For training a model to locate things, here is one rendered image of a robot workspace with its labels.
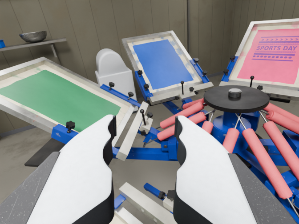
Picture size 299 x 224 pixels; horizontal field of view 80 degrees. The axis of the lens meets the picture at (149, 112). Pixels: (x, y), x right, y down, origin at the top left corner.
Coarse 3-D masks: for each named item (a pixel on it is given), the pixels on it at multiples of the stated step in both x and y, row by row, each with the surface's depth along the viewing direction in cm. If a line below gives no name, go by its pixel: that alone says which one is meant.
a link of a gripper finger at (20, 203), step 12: (48, 156) 8; (36, 168) 8; (48, 168) 8; (24, 180) 7; (36, 180) 7; (12, 192) 7; (24, 192) 7; (36, 192) 7; (0, 204) 6; (12, 204) 6; (24, 204) 6; (0, 216) 6; (12, 216) 6; (24, 216) 6
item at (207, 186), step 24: (192, 144) 9; (216, 144) 10; (192, 168) 8; (216, 168) 8; (192, 192) 7; (216, 192) 7; (240, 192) 7; (192, 216) 6; (216, 216) 6; (240, 216) 6
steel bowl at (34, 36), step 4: (32, 32) 260; (36, 32) 263; (40, 32) 268; (44, 32) 274; (20, 36) 265; (24, 36) 261; (28, 36) 261; (32, 36) 263; (36, 36) 266; (40, 36) 270; (44, 36) 277; (24, 40) 270; (28, 40) 267; (32, 40) 268; (36, 40) 271; (40, 40) 277
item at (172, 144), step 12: (204, 120) 131; (252, 120) 125; (288, 132) 104; (168, 144) 108; (264, 144) 102; (252, 156) 95; (252, 168) 91; (264, 180) 85; (288, 180) 77; (276, 192) 76; (288, 204) 74
